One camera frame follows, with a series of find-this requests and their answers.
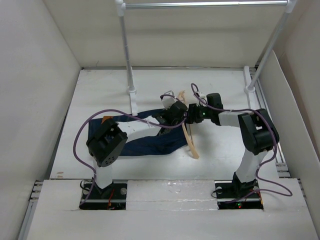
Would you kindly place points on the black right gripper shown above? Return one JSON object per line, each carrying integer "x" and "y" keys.
{"x": 192, "y": 114}

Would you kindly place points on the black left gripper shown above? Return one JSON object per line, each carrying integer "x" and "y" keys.
{"x": 180, "y": 121}

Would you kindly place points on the dark blue denim trousers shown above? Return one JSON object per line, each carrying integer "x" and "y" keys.
{"x": 150, "y": 143}

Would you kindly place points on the beige plastic clothes hanger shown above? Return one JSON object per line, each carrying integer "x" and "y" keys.
{"x": 187, "y": 129}

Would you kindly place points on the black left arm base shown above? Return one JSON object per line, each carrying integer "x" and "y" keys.
{"x": 112, "y": 198}

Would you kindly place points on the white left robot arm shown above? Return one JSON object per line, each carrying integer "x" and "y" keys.
{"x": 106, "y": 143}

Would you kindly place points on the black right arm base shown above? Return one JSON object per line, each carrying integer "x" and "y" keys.
{"x": 232, "y": 195}

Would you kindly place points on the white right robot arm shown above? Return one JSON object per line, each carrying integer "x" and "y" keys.
{"x": 259, "y": 134}

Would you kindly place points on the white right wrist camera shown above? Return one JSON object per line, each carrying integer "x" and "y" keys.
{"x": 202, "y": 99}

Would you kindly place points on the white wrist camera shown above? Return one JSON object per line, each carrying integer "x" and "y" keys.
{"x": 202, "y": 99}
{"x": 168, "y": 99}

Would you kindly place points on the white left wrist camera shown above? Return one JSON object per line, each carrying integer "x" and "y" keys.
{"x": 168, "y": 99}

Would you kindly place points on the metal clothes rack frame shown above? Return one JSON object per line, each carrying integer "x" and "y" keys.
{"x": 121, "y": 7}

